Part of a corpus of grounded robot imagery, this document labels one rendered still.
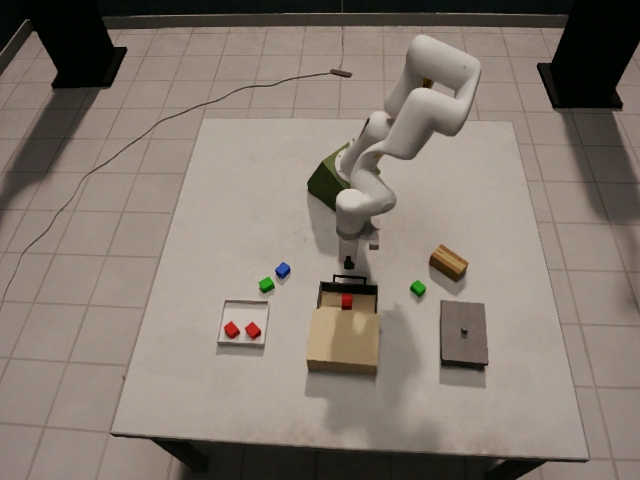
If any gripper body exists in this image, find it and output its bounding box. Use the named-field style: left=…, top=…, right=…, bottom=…
left=337, top=234, right=359, bottom=264

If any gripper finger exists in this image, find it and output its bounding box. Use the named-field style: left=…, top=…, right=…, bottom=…
left=344, top=256, right=355, bottom=270

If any light wooden cabinet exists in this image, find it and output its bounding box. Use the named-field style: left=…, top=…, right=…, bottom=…
left=306, top=274, right=380, bottom=375

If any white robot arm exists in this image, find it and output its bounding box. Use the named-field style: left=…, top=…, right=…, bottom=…
left=334, top=35, right=482, bottom=250

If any small blue block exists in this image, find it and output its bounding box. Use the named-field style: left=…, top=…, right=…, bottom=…
left=275, top=262, right=291, bottom=279

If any red block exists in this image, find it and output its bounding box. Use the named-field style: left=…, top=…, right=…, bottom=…
left=245, top=321, right=262, bottom=340
left=223, top=321, right=240, bottom=339
left=341, top=294, right=353, bottom=310

